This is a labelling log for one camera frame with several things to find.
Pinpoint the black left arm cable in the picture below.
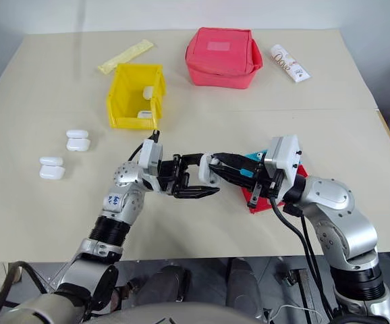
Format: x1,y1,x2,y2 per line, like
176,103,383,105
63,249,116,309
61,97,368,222
126,129,161,163

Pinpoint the pale yellow long packet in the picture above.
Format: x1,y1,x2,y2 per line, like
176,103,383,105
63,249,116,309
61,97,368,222
96,39,155,74

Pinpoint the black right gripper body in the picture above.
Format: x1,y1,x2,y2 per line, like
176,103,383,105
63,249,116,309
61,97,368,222
246,161,284,209

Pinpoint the pink fabric zip bag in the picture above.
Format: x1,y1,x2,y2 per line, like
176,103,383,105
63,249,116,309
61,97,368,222
185,27,264,90

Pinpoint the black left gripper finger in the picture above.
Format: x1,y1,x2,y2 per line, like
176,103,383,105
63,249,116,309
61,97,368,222
173,153,205,169
173,183,221,200

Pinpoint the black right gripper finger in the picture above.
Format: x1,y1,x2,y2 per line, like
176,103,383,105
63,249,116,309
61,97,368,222
214,152,264,171
209,165,256,190

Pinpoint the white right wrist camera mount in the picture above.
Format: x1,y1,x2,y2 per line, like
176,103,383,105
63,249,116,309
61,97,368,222
264,134,303,189

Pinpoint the silver robot torso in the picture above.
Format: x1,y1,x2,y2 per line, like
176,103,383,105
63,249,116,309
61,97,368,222
0,292,262,324

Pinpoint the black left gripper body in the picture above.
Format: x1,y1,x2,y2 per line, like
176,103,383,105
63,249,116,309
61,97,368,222
154,157,192,196

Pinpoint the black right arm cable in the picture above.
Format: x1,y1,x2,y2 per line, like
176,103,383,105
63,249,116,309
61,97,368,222
283,204,336,324
270,194,321,324

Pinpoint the black thick shoulder cable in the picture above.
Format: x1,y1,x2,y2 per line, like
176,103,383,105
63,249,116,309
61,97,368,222
0,261,49,324

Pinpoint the dark rounded shape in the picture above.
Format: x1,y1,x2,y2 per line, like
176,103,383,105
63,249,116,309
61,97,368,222
226,257,264,319

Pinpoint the white Dove tube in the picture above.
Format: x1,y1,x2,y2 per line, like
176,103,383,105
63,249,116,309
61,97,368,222
269,43,313,83

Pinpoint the yellow plastic bin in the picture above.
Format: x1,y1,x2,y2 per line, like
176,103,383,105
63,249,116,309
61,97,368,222
106,63,167,130

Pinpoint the red flat tray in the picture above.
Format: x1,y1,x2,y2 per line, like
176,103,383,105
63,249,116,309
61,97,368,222
240,150,310,215

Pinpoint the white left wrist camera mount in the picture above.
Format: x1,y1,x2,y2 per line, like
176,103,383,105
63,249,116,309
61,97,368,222
137,139,165,179

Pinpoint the thin white wire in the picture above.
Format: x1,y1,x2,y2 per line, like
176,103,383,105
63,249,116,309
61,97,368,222
271,302,318,324

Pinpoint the metal table frame bracket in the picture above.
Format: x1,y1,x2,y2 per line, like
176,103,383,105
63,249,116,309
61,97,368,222
275,259,318,305

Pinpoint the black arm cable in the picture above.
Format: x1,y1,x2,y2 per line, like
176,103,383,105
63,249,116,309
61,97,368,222
283,204,336,324
270,194,321,324
126,129,161,163

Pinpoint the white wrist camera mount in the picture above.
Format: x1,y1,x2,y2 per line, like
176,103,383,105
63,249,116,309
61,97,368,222
137,139,165,179
264,134,303,189

